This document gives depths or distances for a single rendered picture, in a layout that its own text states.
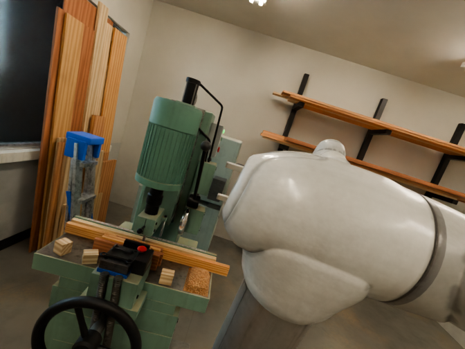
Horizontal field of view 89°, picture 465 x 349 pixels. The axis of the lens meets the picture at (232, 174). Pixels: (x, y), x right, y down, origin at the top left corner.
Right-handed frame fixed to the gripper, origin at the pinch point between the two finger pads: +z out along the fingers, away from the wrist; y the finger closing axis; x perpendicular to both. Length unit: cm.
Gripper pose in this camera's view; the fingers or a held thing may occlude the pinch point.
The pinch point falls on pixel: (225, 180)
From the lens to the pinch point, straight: 80.9
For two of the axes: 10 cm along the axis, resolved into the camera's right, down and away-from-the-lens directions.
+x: 2.3, -5.5, -8.0
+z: -9.5, -3.0, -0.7
